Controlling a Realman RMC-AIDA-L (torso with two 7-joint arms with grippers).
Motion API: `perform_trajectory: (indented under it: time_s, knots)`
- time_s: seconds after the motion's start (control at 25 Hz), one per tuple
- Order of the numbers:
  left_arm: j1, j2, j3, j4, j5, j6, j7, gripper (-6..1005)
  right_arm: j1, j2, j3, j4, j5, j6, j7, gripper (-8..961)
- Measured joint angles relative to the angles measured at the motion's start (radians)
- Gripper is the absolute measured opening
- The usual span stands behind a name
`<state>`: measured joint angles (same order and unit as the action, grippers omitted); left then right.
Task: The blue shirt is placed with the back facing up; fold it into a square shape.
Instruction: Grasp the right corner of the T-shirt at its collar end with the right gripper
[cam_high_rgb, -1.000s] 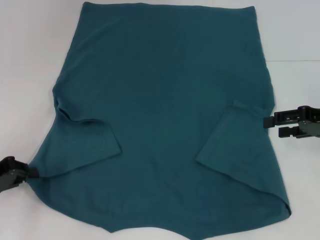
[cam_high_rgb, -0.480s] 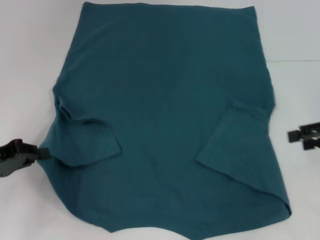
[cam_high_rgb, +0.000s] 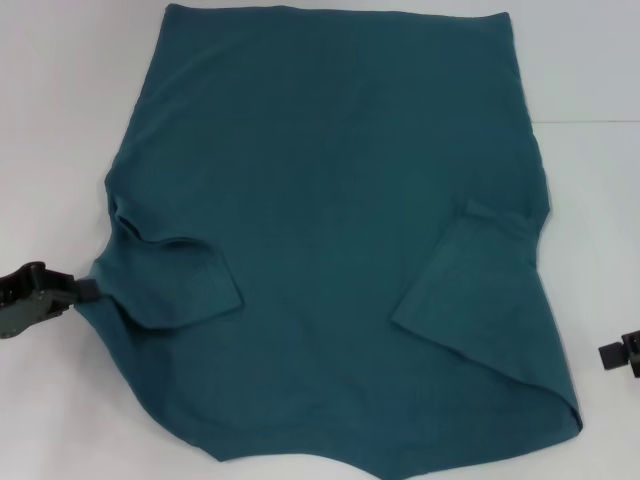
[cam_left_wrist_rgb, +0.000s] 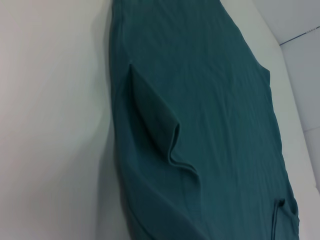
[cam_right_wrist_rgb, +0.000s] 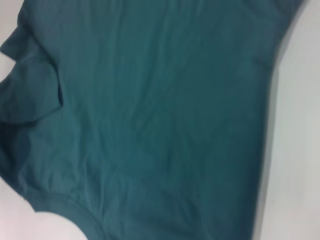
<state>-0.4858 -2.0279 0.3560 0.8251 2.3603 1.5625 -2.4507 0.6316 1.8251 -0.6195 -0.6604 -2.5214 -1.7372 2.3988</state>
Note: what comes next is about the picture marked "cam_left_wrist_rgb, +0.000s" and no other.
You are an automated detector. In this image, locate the blue t-shirt with FREE print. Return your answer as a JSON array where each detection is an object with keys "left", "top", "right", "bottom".
[{"left": 109, "top": 0, "right": 301, "bottom": 240}]

